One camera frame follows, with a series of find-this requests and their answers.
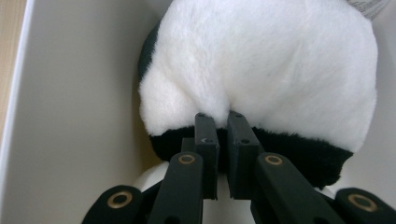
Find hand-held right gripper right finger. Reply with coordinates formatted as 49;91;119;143
226;110;262;200

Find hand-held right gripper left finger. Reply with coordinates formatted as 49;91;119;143
181;112;219;200

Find panda plush toy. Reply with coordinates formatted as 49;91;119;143
134;0;379;195

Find white plastic bin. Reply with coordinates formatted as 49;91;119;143
0;0;396;224

